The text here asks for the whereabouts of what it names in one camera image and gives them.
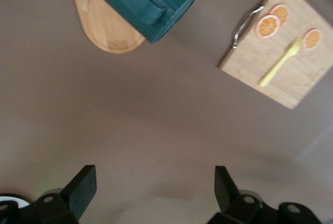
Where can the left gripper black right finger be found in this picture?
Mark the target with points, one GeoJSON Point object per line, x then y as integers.
{"type": "Point", "coordinates": [226, 192]}

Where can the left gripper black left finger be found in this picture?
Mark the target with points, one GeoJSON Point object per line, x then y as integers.
{"type": "Point", "coordinates": [80, 192]}

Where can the teal cup yellow inside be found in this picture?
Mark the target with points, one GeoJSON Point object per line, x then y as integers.
{"type": "Point", "coordinates": [135, 3]}

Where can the wooden mug tree rack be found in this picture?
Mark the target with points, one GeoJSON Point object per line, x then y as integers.
{"type": "Point", "coordinates": [104, 31]}

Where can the brown table mat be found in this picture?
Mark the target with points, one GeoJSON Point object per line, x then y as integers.
{"type": "Point", "coordinates": [156, 117]}

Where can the bamboo cutting board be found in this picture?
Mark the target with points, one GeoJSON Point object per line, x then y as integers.
{"type": "Point", "coordinates": [294, 78]}

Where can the yellow plastic fork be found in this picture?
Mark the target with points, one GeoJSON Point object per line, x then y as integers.
{"type": "Point", "coordinates": [278, 66]}

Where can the orange slice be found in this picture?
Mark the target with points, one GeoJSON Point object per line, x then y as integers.
{"type": "Point", "coordinates": [267, 26]}
{"type": "Point", "coordinates": [283, 13]}
{"type": "Point", "coordinates": [312, 39]}

